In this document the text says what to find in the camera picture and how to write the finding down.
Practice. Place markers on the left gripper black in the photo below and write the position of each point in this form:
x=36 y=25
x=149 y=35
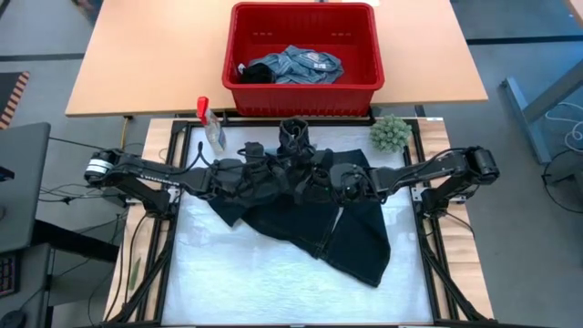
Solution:
x=246 y=177

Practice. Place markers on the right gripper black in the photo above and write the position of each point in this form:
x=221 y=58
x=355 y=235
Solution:
x=350 y=182

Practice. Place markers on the dark blue jeans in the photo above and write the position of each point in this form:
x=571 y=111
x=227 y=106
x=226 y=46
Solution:
x=346 y=246

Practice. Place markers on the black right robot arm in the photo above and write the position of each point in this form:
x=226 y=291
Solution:
x=423 y=171

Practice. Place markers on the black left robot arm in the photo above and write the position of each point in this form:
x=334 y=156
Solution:
x=136 y=175

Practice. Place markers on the red plastic bin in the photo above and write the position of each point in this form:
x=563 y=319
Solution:
x=300 y=102

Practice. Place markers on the clear spray bottle red trigger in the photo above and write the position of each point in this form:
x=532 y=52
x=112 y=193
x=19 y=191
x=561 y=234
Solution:
x=214 y=132

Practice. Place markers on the black garment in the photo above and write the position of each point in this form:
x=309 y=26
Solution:
x=257 y=74

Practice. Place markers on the blue striped shirt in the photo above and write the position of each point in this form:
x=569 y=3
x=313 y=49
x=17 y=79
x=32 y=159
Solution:
x=300 y=66

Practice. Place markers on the green plastic strip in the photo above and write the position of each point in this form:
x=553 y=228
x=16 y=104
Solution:
x=135 y=273

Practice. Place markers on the large light wooden table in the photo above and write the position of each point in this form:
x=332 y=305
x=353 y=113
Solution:
x=159 y=54

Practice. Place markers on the black desk crossbar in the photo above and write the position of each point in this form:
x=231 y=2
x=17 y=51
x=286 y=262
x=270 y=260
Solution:
x=77 y=239

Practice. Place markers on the grey metal table leg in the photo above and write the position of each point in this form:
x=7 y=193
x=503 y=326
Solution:
x=537 y=105

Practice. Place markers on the black round stand base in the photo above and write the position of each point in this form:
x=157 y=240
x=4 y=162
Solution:
x=569 y=182

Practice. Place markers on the grey desk top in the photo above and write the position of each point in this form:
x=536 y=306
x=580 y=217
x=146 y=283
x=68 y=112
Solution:
x=23 y=182

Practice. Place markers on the black orange striped mat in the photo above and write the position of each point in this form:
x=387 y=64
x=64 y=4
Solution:
x=11 y=98

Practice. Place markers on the black computer mouse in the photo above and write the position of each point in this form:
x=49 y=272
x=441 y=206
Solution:
x=11 y=319

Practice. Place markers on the black aluminium frame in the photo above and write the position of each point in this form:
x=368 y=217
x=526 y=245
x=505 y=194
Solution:
x=246 y=122

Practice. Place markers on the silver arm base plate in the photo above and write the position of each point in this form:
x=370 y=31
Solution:
x=416 y=193

